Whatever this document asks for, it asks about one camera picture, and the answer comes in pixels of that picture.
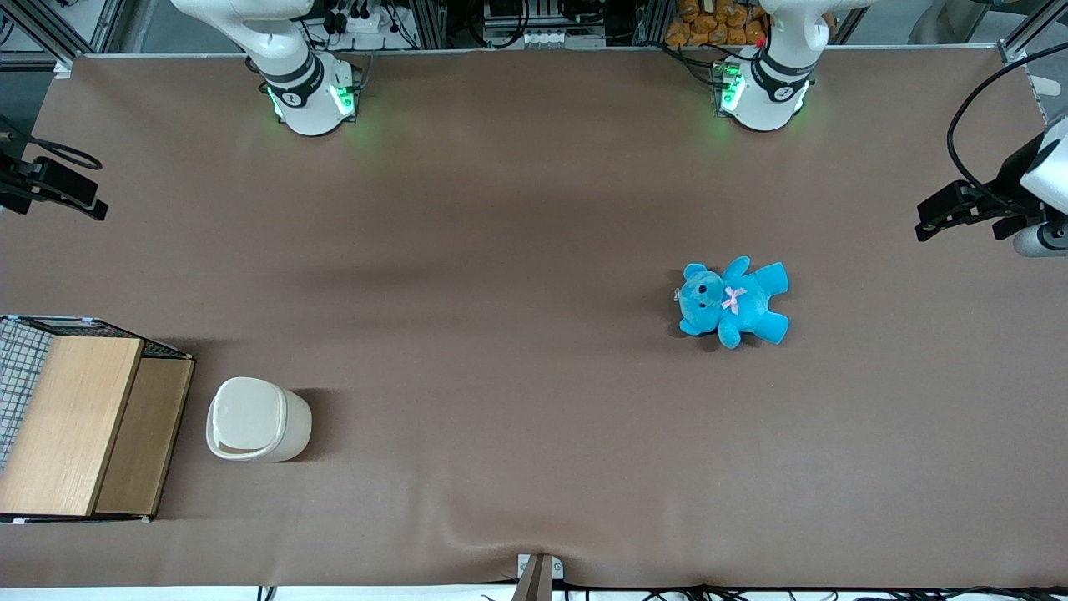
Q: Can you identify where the brown table cover mat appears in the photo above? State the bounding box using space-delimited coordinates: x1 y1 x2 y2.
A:
0 48 1068 589

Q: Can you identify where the aluminium frame post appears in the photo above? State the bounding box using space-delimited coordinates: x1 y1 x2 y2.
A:
632 0 668 47
415 0 449 49

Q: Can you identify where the metal table clamp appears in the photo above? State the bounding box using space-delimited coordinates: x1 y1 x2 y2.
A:
516 553 566 601

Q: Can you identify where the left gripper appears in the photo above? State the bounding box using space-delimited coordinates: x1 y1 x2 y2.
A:
915 115 1068 244

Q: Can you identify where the aluminium frame strut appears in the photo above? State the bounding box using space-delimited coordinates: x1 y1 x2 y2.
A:
997 0 1068 64

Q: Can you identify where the white power strip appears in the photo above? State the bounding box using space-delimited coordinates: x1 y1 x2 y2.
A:
332 0 393 36

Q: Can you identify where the wooden box with wire basket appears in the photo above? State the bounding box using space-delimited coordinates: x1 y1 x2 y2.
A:
0 315 196 524

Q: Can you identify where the grey rounded object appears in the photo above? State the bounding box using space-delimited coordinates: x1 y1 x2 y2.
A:
908 0 1002 47

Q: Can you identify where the blue teddy bear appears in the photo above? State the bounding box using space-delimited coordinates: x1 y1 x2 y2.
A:
674 255 791 350

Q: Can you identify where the wooden shelf board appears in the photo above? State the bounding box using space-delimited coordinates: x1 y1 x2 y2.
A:
94 357 195 516
0 336 144 517

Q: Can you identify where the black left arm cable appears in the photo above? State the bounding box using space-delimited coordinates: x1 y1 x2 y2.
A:
947 42 1068 214

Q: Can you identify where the white connector block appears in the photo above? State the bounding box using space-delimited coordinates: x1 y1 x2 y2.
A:
484 25 607 49

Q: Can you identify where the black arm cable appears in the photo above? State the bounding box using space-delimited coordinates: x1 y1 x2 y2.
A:
0 115 103 173
947 42 1068 214

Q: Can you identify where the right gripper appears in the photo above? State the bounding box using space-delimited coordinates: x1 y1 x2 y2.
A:
0 159 109 222

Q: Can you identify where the white lidded trash can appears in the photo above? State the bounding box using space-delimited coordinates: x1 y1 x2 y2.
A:
205 376 314 463

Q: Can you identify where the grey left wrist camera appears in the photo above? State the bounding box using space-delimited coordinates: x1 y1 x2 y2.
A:
1012 222 1068 259

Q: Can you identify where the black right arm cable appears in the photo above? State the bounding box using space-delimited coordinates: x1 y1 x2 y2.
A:
0 115 103 173

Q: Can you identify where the orange packaged items pile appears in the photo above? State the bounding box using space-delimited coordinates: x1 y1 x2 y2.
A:
665 0 770 48

